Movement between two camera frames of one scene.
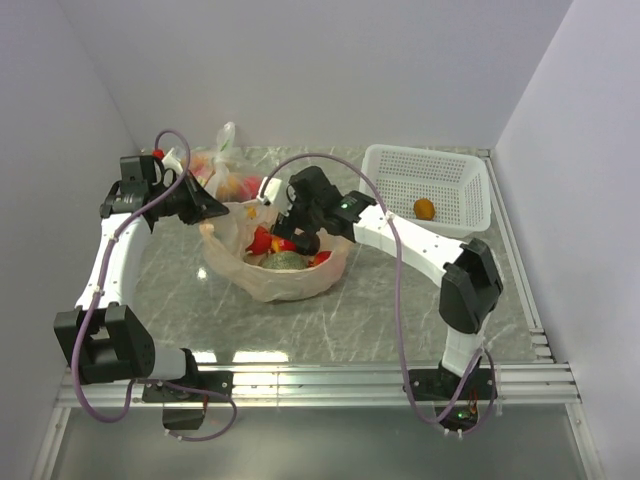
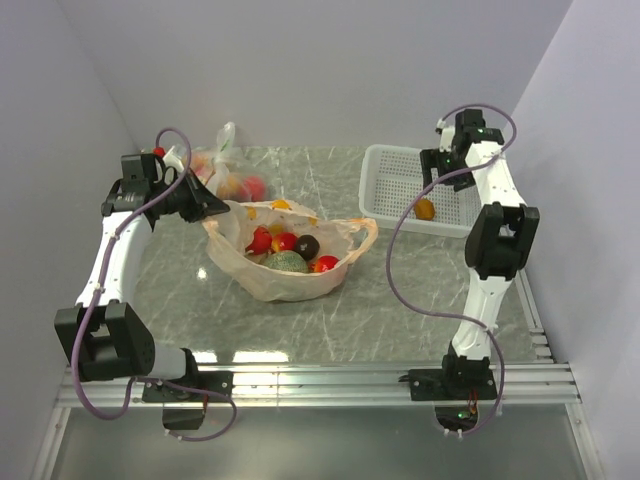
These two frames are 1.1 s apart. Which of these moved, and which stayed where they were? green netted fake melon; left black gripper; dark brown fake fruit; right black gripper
Moved: right black gripper
Stayed: dark brown fake fruit; green netted fake melon; left black gripper
